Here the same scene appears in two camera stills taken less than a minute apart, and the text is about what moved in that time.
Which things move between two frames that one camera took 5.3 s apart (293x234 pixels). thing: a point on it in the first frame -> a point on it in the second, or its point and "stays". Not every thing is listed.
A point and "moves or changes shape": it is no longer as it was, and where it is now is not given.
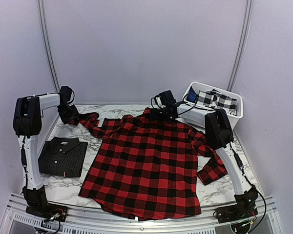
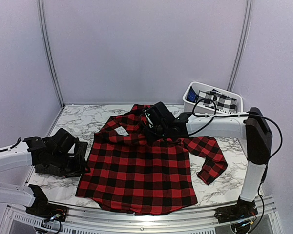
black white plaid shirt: (214, 98) stays
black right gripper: (154, 116) -> (149, 137)
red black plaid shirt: (143, 167) moves or changes shape
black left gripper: (75, 114) -> (62, 172)
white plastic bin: (194, 114) stays
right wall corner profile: (247, 14) stays
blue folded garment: (192, 95) stays
